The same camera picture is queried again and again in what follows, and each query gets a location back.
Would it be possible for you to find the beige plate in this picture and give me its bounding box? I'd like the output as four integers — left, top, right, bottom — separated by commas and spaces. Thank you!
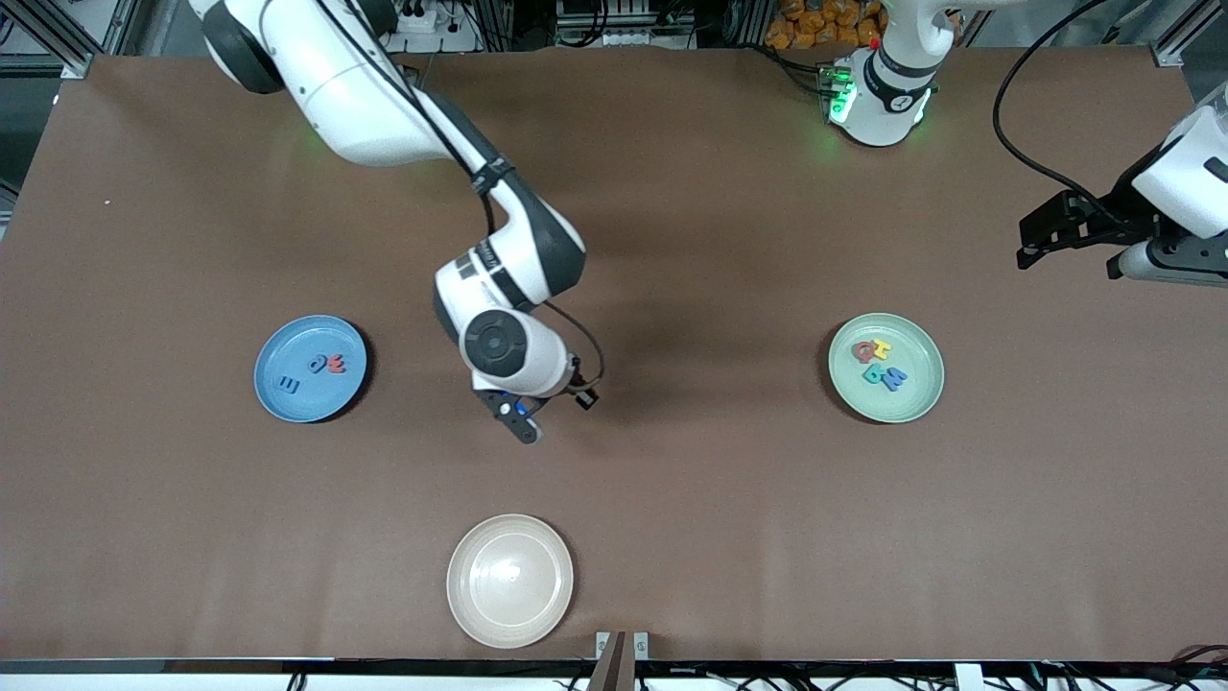
446, 513, 575, 650

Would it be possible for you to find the brown table mat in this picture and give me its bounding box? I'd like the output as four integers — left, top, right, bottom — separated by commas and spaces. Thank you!
0, 43, 1228, 663

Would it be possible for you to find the green plate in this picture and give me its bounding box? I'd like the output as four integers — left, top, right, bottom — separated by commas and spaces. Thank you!
828, 312, 946, 424

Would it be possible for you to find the blue plate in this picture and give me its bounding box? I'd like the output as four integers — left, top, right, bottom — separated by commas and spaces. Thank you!
253, 315, 368, 424

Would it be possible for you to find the orange snack bag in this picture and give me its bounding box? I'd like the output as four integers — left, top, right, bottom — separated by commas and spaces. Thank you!
765, 0, 888, 51

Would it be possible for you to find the background electronics rack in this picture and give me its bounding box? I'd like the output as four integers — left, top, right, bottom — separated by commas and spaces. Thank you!
555, 0, 706, 49

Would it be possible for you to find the white power strip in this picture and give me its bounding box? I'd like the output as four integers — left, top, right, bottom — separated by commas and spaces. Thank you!
393, 0, 444, 36

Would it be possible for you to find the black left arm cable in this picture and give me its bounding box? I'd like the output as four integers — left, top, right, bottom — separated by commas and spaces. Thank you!
993, 0, 1119, 212

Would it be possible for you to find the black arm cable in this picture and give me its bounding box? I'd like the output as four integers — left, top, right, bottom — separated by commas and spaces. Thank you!
317, 0, 605, 387
993, 0, 1119, 212

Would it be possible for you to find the aluminium frame profile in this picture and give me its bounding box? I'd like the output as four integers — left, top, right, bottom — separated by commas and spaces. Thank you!
1151, 0, 1228, 68
0, 0, 145, 80

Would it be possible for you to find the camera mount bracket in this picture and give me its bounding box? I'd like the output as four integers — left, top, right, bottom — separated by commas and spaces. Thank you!
595, 631, 650, 691

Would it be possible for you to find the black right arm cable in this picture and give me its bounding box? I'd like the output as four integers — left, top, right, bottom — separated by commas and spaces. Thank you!
317, 0, 605, 387

